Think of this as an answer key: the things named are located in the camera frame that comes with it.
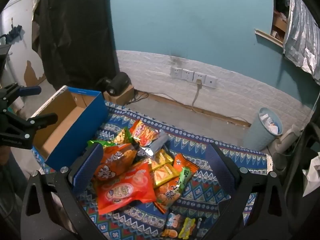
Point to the blue cardboard box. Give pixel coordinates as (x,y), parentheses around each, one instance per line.
(85,130)

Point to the white plastic object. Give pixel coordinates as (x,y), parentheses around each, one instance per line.
(285,137)

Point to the small black snack packet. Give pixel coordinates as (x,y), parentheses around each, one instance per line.
(200,225)

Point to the silver foil snack packet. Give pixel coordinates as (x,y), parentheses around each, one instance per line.
(157,142)

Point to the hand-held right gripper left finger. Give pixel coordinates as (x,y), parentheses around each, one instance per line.
(87,166)

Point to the white wall socket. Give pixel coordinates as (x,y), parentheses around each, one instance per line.
(187,75)
(200,77)
(211,82)
(176,72)

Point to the light blue trash bin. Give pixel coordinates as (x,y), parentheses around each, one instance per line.
(257,135)

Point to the red fries snack packet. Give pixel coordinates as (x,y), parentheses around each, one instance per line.
(145,135)

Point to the green cracker snack packet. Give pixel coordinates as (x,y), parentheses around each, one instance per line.
(122,136)

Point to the black cloth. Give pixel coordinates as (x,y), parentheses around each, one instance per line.
(75,30)

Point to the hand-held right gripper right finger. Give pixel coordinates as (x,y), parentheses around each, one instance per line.
(220,166)

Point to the small brown cardboard box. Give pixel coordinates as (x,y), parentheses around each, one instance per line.
(125,96)

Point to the dark hanging item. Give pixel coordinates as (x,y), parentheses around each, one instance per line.
(15,33)

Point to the wooden ledge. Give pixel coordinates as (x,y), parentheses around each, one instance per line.
(267,37)

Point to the dark candy packet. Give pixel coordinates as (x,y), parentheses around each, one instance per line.
(172,226)

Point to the orange and green snack packet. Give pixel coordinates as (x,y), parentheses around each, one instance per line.
(167,195)

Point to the orange-brown cookie snack packet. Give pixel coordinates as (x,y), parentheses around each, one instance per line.
(117,160)

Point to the white plastic bag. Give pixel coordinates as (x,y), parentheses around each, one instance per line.
(313,177)

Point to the black security camera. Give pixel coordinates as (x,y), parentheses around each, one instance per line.
(118,82)

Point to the small yellow snack packet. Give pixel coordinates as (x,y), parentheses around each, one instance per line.
(187,228)

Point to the large orange snack packet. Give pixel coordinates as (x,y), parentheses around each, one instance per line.
(125,187)

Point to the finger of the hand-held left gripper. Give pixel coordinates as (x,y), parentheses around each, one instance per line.
(37,122)
(31,90)

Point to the patterned blue blanket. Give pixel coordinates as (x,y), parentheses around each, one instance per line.
(200,190)

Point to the silver foil curtain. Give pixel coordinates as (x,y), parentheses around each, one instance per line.
(300,42)

